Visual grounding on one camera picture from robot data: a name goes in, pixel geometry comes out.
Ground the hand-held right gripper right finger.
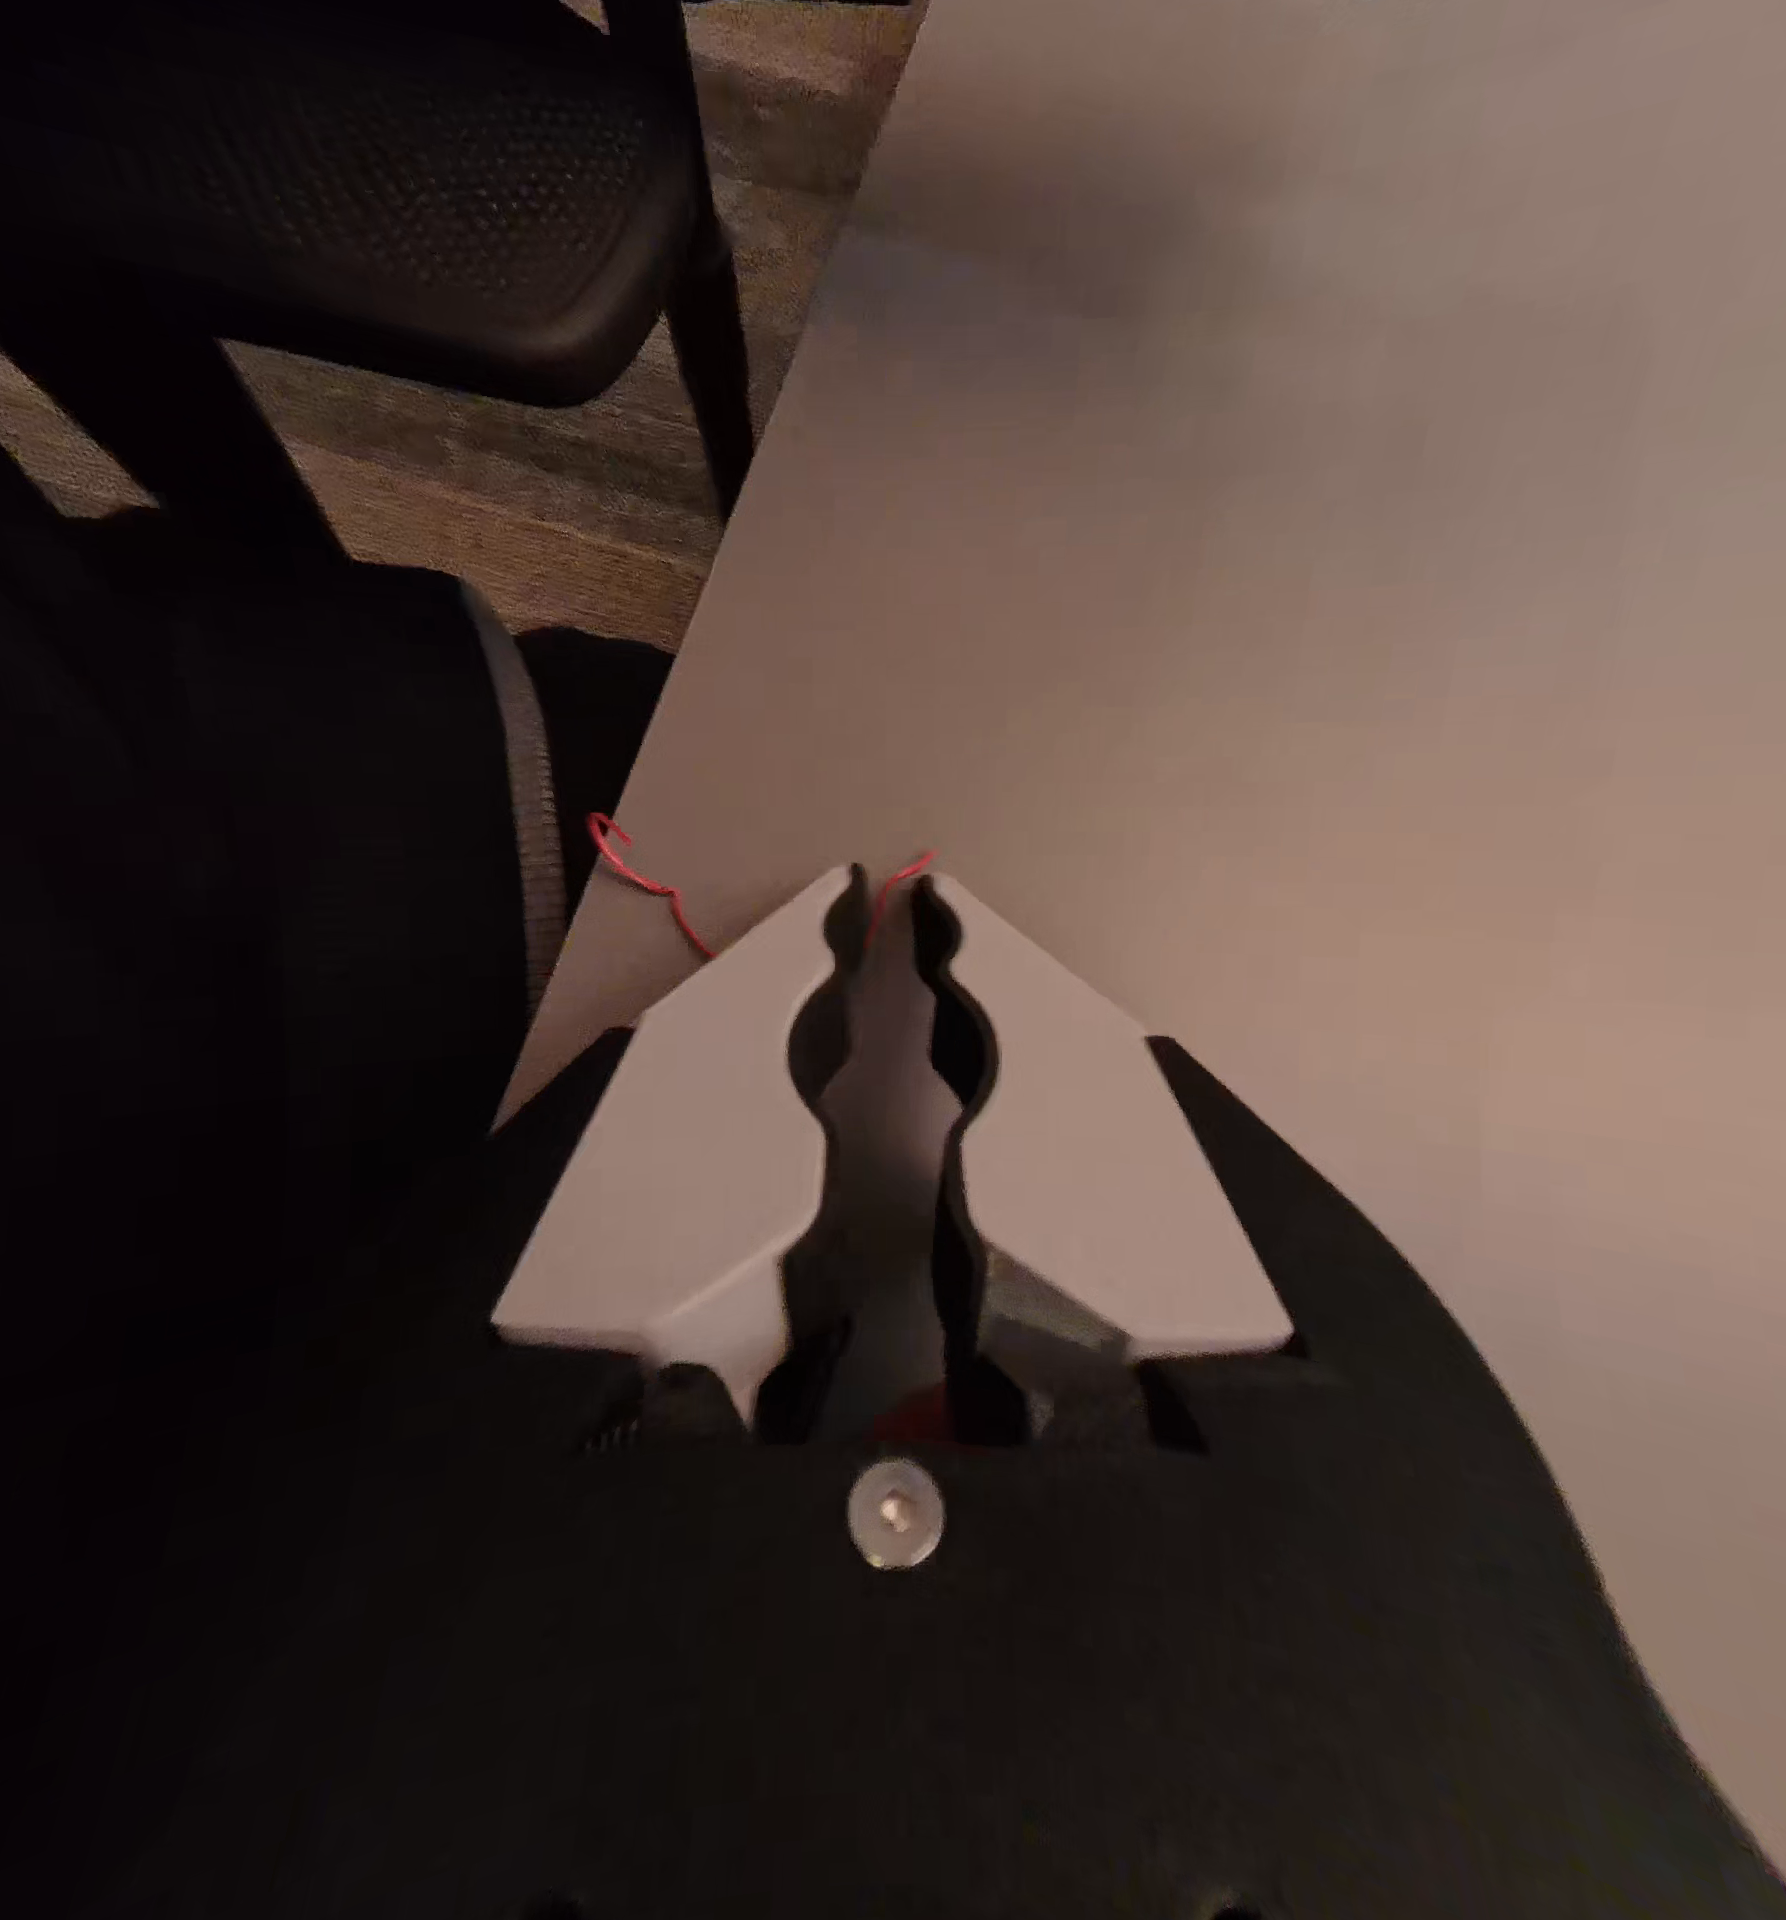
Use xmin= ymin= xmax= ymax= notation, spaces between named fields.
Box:
xmin=908 ymin=870 xmax=1296 ymax=1447

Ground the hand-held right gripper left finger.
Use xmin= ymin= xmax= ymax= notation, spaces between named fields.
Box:
xmin=490 ymin=864 xmax=871 ymax=1444

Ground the red thin wire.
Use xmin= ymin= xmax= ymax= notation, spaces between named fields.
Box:
xmin=589 ymin=814 xmax=936 ymax=961

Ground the black mesh office chair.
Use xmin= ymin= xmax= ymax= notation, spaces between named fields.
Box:
xmin=0 ymin=0 xmax=764 ymax=527

